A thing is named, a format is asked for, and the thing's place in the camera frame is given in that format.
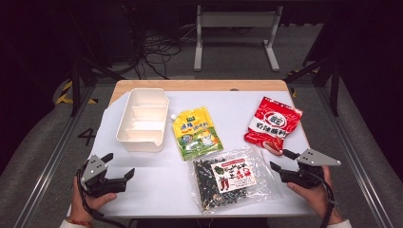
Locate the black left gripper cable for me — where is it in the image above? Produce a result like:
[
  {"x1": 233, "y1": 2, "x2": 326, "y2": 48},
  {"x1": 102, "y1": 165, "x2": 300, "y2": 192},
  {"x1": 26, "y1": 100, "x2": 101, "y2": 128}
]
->
[{"x1": 75, "y1": 169, "x2": 128, "y2": 228}]

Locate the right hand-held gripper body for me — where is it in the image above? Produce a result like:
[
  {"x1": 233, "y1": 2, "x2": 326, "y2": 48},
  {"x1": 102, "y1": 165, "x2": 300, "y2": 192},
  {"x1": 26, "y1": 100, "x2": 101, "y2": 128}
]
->
[{"x1": 279, "y1": 148, "x2": 342, "y2": 190}]

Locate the aluminium frame rail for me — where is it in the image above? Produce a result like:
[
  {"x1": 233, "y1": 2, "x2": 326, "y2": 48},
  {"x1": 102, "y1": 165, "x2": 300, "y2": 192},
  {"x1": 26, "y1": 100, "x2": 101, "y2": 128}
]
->
[
  {"x1": 315, "y1": 85, "x2": 395, "y2": 228},
  {"x1": 11, "y1": 85, "x2": 98, "y2": 228}
]

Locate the black metal stand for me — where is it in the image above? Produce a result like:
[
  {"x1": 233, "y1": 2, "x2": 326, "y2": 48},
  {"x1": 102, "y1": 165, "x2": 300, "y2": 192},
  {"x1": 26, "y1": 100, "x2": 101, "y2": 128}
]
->
[
  {"x1": 67, "y1": 55, "x2": 127, "y2": 118},
  {"x1": 284, "y1": 55, "x2": 342, "y2": 117}
]

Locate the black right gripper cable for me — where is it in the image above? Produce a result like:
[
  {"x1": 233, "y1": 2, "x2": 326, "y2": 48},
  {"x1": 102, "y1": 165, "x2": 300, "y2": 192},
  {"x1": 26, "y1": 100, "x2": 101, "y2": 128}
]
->
[{"x1": 312, "y1": 177, "x2": 337, "y2": 228}]

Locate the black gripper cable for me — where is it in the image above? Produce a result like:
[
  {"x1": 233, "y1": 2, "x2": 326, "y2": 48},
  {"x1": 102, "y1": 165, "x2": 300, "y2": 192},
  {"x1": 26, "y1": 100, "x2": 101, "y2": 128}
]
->
[
  {"x1": 75, "y1": 169, "x2": 128, "y2": 228},
  {"x1": 312, "y1": 177, "x2": 337, "y2": 228}
]

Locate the clear bag of dark seaweed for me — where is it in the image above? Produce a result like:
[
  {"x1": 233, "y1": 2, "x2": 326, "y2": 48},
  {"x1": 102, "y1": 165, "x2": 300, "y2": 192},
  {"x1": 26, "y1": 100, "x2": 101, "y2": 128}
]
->
[{"x1": 189, "y1": 145, "x2": 283, "y2": 214}]

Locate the white metal table frame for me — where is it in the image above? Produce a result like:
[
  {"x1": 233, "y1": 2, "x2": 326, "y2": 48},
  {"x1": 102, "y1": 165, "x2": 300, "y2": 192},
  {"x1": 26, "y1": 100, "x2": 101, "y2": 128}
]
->
[{"x1": 193, "y1": 4, "x2": 284, "y2": 72}]

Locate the red white seasoning packet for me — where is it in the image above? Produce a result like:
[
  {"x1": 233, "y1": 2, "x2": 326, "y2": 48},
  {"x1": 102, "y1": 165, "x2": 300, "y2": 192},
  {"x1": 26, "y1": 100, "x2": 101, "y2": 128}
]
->
[{"x1": 243, "y1": 96, "x2": 304, "y2": 157}]

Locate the black floor cable bundle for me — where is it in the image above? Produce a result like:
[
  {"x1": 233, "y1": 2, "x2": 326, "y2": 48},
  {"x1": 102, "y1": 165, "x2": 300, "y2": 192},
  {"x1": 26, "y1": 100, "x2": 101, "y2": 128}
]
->
[{"x1": 132, "y1": 29, "x2": 182, "y2": 80}]

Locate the person's right hand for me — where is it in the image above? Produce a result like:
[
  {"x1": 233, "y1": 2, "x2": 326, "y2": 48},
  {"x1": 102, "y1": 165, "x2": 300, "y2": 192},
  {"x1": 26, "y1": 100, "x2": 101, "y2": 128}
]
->
[{"x1": 286, "y1": 166, "x2": 345, "y2": 225}]

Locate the yellow black hazard tape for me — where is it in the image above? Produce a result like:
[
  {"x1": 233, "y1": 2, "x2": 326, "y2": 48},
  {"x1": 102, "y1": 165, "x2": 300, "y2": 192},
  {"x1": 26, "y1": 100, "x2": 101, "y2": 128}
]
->
[{"x1": 55, "y1": 80, "x2": 99, "y2": 105}]

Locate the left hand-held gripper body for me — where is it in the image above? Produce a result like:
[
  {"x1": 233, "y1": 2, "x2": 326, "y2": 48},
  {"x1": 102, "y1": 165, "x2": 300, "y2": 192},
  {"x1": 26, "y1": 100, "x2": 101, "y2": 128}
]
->
[{"x1": 77, "y1": 154, "x2": 128, "y2": 199}]

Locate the red bracelet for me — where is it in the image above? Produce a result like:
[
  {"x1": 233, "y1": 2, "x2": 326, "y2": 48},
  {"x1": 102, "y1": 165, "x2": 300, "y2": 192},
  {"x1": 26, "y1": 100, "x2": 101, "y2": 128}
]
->
[{"x1": 67, "y1": 218, "x2": 95, "y2": 228}]

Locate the white plastic divided bin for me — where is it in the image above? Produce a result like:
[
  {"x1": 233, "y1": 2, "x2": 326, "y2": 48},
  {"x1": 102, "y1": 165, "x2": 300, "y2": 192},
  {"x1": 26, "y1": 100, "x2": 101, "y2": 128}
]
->
[{"x1": 115, "y1": 87, "x2": 170, "y2": 153}]

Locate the person's left hand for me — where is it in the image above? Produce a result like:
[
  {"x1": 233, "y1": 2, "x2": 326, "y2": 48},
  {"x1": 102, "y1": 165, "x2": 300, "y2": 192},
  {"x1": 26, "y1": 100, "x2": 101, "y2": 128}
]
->
[{"x1": 69, "y1": 177, "x2": 118, "y2": 222}]

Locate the yellow green spouted pouch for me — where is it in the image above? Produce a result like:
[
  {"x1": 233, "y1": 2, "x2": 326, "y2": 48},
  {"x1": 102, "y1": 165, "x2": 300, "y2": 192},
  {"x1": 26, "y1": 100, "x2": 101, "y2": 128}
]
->
[{"x1": 170, "y1": 106, "x2": 224, "y2": 162}]

